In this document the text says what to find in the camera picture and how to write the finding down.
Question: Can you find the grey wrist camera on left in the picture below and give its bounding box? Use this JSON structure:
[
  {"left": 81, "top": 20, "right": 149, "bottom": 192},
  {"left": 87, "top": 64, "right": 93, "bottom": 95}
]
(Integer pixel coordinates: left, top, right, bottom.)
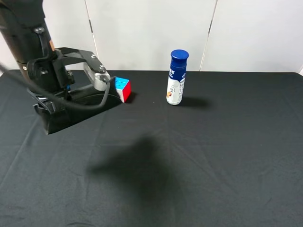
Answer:
[{"left": 83, "top": 62, "right": 111, "bottom": 91}]

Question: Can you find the black tablecloth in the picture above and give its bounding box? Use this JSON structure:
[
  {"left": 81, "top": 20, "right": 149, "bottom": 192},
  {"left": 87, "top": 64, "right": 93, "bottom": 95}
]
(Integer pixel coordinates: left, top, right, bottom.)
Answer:
[{"left": 0, "top": 71, "right": 303, "bottom": 227}]

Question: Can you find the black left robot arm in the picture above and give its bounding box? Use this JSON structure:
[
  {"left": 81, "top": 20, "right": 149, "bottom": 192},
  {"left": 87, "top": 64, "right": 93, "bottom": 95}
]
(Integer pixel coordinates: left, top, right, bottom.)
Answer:
[{"left": 0, "top": 0, "right": 127, "bottom": 134}]

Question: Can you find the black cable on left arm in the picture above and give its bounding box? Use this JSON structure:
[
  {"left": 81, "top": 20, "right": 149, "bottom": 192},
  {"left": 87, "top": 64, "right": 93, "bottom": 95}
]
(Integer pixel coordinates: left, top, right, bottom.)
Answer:
[{"left": 0, "top": 61, "right": 112, "bottom": 110}]

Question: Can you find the colourful puzzle cube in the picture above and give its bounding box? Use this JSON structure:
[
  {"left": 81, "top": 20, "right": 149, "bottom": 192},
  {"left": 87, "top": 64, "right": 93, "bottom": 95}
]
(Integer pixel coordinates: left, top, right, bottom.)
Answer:
[{"left": 115, "top": 77, "right": 131, "bottom": 103}]

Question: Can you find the white bottle with blue cap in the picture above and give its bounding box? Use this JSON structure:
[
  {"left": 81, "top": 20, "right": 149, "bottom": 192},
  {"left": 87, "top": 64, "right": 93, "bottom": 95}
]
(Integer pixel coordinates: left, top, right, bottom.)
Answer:
[{"left": 166, "top": 49, "right": 189, "bottom": 105}]

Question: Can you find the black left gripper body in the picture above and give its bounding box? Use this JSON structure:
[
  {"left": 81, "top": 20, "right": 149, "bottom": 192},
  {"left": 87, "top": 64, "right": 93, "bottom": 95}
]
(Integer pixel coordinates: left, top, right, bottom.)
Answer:
[{"left": 19, "top": 53, "right": 76, "bottom": 114}]

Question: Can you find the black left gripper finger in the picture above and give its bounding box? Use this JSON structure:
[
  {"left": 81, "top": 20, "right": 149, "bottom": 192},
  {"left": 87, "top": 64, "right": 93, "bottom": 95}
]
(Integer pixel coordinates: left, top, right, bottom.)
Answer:
[
  {"left": 34, "top": 81, "right": 122, "bottom": 135},
  {"left": 55, "top": 47, "right": 106, "bottom": 72}
]

